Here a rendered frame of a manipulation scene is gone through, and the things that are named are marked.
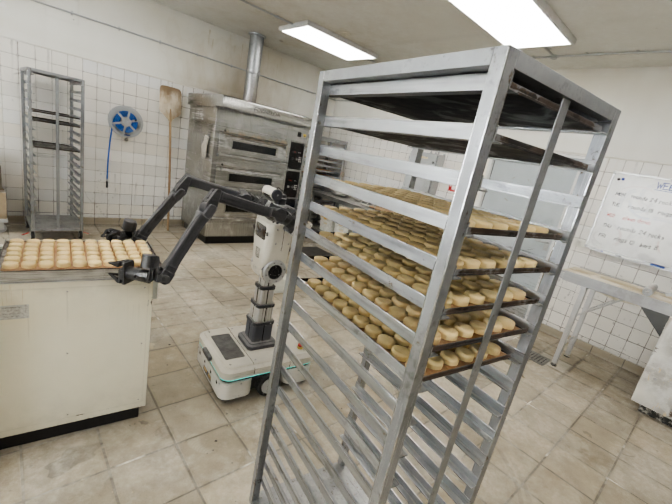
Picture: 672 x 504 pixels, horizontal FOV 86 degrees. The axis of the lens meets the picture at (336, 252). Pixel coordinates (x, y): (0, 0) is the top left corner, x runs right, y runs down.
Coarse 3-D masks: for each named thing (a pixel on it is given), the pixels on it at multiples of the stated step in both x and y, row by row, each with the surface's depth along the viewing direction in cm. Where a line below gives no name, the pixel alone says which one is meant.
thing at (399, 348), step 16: (320, 288) 122; (336, 288) 125; (336, 304) 112; (352, 304) 116; (352, 320) 106; (368, 320) 105; (384, 336) 97; (400, 336) 99; (400, 352) 91; (448, 352) 96; (464, 352) 97; (496, 352) 103; (432, 368) 89; (448, 368) 92
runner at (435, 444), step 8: (416, 424) 136; (416, 432) 133; (424, 432) 133; (424, 440) 130; (432, 440) 129; (432, 448) 127; (440, 448) 126; (440, 456) 124; (448, 464) 121; (456, 464) 121; (456, 472) 118; (464, 472) 118; (472, 472) 116; (464, 480) 116; (472, 480) 116
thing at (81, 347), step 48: (0, 288) 146; (48, 288) 155; (96, 288) 166; (144, 288) 178; (0, 336) 151; (48, 336) 161; (96, 336) 172; (144, 336) 185; (0, 384) 156; (48, 384) 167; (96, 384) 179; (144, 384) 194; (0, 432) 162; (48, 432) 177
